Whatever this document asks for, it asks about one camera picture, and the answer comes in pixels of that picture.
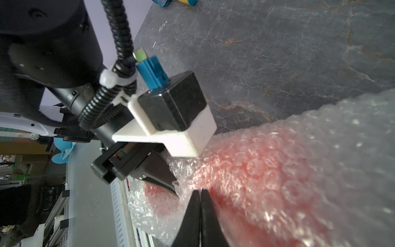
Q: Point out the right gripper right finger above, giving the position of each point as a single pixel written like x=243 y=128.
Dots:
x=211 y=233

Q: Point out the aluminium front rail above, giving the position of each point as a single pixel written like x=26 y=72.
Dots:
x=127 y=234

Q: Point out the clear bubble wrap sheet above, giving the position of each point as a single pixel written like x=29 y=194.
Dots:
x=325 y=178

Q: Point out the blue spare wine glass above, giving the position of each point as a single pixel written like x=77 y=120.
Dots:
x=66 y=149

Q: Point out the red plastic wine glass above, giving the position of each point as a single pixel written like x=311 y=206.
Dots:
x=265 y=190

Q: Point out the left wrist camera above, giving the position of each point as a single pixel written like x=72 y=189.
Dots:
x=173 y=111

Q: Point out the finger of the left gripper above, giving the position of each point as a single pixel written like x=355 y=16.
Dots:
x=155 y=170

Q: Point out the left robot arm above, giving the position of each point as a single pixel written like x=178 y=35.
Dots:
x=53 y=44

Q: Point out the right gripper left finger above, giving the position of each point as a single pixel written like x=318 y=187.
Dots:
x=189 y=232

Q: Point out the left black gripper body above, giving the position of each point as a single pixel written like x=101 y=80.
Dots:
x=122 y=158

